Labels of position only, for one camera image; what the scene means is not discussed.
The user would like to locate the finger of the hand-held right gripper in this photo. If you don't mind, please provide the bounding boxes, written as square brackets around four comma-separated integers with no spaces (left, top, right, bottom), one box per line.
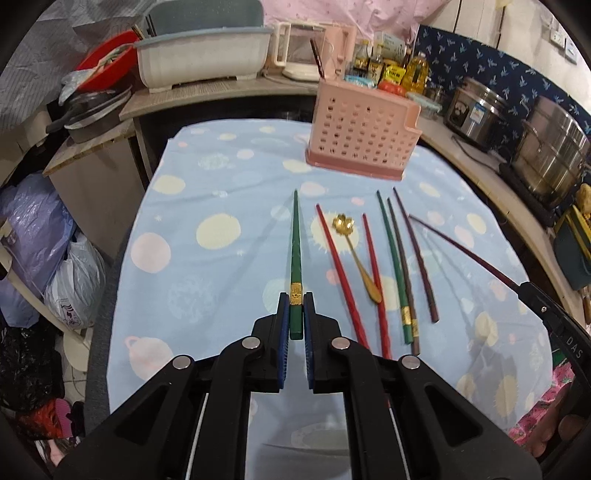
[518,280,591,352]

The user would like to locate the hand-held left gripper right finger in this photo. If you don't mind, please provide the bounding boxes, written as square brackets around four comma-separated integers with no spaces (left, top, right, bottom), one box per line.
[302,296,542,480]

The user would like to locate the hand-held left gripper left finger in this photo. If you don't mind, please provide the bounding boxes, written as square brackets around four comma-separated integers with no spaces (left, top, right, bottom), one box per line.
[54,292,291,480]

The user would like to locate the maroon chopstick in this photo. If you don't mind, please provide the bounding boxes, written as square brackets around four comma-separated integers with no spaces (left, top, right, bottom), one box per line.
[409,215,526,288]
[393,187,439,323]

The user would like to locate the green chopstick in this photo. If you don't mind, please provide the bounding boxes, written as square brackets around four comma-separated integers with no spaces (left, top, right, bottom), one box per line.
[376,189,413,345]
[289,189,306,341]

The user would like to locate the red chopstick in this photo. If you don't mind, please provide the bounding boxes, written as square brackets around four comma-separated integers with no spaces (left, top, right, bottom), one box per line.
[362,212,394,361]
[315,204,371,350]

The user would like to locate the gold spoon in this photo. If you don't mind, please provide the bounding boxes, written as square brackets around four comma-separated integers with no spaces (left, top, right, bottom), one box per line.
[332,213,383,305]

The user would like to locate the brown chopstick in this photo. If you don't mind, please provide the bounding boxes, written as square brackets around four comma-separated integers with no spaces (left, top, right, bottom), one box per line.
[310,39,325,80]
[386,197,421,356]

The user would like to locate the pink perforated utensil basket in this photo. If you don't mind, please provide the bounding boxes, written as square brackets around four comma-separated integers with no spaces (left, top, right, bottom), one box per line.
[305,79,423,182]

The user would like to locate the person's right hand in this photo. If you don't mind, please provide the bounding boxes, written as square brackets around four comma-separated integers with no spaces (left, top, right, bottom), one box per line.
[526,385,580,459]

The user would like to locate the dark green basin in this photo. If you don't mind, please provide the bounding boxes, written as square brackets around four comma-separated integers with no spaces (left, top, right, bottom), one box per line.
[554,217,591,292]

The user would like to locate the pink floral cloth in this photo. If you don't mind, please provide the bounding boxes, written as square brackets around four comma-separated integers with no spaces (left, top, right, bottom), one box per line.
[507,364,575,445]

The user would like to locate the blue planet print tablecloth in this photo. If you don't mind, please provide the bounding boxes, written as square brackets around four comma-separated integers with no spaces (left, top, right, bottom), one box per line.
[106,119,555,480]

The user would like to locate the black induction cooker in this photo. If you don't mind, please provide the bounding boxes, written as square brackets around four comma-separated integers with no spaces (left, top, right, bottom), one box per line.
[498,161,562,228]

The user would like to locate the steel steamer pot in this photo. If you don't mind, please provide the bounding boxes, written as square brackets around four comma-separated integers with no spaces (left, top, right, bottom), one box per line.
[510,95,591,209]

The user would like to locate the steel rice cooker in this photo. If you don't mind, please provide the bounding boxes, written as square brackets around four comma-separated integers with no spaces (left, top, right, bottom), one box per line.
[443,76,511,153]

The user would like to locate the white plastic bag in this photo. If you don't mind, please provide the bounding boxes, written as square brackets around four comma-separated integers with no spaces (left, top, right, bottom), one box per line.
[44,231,108,331]

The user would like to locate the clear glass food container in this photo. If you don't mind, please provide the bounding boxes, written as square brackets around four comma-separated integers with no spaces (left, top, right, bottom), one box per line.
[406,91,443,119]

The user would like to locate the yellow cooking oil bottle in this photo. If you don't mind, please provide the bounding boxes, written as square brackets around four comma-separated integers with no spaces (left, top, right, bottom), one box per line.
[401,52,430,96]

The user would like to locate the black plastic bag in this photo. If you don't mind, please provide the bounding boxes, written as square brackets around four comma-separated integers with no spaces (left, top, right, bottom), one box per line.
[0,323,62,408]

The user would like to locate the yellow seasoning packet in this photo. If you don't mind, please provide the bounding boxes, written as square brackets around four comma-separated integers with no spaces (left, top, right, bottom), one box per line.
[383,62,408,85]

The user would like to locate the purple plastic bag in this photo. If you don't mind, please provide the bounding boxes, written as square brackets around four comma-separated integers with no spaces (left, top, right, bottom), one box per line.
[0,173,78,325]

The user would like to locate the white and green carton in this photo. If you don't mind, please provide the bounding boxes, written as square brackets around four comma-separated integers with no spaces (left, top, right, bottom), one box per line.
[374,32,408,62]

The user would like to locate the white glass kettle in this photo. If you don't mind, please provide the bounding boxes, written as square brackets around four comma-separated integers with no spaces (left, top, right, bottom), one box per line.
[270,22,328,82]

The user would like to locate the dark soy sauce bottle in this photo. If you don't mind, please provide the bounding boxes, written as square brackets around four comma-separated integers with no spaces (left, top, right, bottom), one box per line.
[355,40,373,75]

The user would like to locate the dark frying pan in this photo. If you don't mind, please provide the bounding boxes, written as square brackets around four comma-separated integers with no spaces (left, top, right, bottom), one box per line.
[45,87,136,145]

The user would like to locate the white and grey dish drainer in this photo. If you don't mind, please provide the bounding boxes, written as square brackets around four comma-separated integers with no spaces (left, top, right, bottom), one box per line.
[134,0,274,95]

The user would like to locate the pink electric kettle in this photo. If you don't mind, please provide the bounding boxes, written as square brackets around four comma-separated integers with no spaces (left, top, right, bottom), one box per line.
[323,25,359,77]

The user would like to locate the pink dotted curtain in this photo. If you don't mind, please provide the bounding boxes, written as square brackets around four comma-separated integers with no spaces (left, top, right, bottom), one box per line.
[260,0,440,38]

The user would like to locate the red plastic basin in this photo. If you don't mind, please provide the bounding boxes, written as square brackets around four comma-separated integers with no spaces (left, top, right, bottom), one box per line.
[74,31,140,85]

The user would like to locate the grey patterned cloth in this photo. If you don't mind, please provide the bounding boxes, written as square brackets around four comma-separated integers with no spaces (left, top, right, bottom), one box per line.
[0,0,154,136]

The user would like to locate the black power cable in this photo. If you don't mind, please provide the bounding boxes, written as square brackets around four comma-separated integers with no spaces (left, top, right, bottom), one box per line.
[451,137,505,163]

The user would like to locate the blue printed wall cloth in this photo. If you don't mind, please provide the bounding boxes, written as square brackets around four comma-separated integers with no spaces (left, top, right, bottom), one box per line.
[412,25,591,155]

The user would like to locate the white wall socket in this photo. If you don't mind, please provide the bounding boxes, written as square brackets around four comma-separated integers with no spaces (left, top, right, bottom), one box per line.
[551,27,581,64]

